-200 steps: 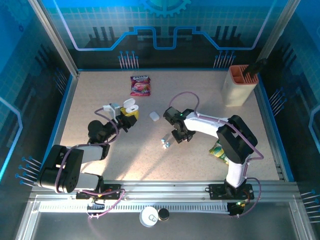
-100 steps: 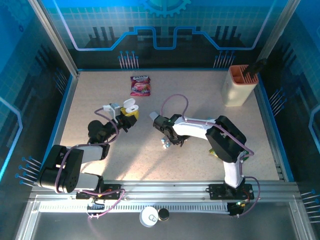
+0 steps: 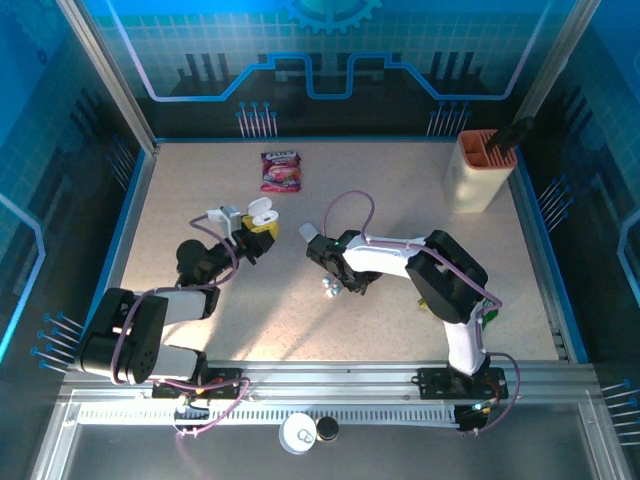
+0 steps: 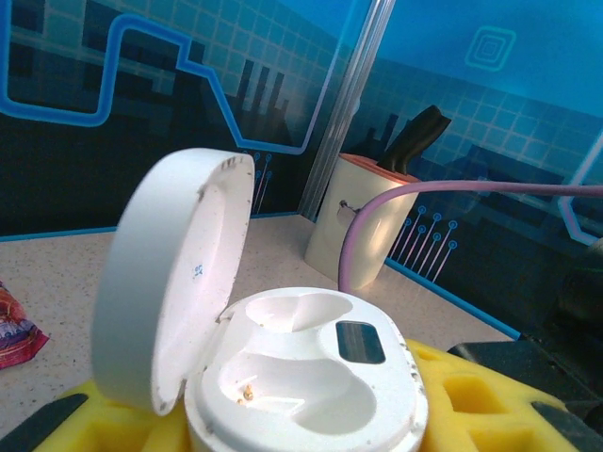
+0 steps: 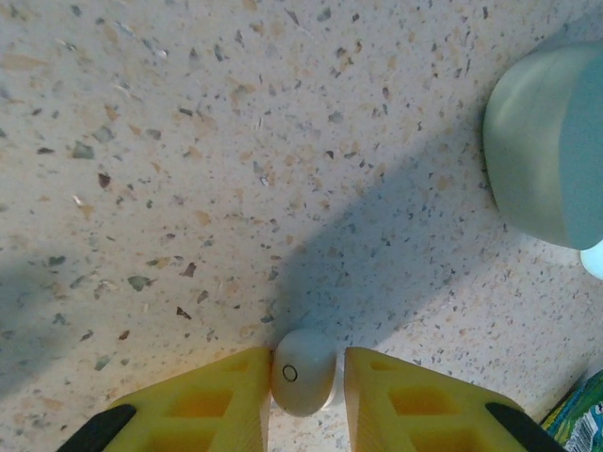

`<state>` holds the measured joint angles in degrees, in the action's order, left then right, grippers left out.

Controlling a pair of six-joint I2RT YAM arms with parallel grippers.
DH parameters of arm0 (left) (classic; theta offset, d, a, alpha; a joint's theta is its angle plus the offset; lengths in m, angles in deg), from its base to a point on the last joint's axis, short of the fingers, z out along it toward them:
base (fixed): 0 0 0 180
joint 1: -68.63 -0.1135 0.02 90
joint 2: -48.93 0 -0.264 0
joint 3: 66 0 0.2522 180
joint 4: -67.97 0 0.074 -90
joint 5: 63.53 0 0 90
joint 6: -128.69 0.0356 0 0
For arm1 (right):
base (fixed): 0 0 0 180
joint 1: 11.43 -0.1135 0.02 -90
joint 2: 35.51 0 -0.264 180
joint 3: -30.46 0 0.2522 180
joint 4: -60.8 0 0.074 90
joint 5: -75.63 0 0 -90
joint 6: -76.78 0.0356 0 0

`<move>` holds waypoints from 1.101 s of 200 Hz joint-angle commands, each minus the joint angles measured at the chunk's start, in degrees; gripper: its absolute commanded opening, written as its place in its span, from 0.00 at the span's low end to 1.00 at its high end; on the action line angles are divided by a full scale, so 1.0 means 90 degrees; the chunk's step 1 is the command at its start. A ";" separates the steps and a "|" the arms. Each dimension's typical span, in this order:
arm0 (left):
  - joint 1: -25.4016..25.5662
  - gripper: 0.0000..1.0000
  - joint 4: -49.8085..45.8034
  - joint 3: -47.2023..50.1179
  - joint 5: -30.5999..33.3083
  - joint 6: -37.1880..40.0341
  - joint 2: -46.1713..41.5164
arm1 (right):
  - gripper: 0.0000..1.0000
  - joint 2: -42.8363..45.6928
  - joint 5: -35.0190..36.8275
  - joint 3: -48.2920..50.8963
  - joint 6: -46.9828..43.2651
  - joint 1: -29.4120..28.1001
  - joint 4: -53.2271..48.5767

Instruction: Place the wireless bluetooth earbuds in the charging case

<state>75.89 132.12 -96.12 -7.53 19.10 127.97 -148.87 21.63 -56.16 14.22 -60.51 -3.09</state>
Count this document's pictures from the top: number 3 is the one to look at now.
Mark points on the black round cap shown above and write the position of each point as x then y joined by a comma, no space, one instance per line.
327,430

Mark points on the aluminium table side rail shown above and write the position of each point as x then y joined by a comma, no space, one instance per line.
534,225
135,215

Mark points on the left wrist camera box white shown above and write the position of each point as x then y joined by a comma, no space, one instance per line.
227,217

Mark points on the purple red candy bag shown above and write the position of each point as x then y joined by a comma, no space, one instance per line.
281,172

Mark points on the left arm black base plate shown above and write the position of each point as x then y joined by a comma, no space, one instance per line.
230,375

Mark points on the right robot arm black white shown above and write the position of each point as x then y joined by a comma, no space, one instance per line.
440,275

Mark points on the white oval charging case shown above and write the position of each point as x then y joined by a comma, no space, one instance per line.
260,206

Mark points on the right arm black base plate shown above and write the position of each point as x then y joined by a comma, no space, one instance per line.
435,384

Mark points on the green snack bag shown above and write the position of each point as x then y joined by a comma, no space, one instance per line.
491,316

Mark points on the beige utensil holder orange top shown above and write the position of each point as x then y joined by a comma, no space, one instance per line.
470,190

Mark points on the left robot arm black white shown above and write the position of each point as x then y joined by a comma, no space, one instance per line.
125,330

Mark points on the white round lid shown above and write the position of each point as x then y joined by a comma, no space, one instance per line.
295,437

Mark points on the aluminium frame post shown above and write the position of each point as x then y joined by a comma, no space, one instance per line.
107,80
555,55

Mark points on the aluminium frame rail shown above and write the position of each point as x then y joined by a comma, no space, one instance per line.
325,382

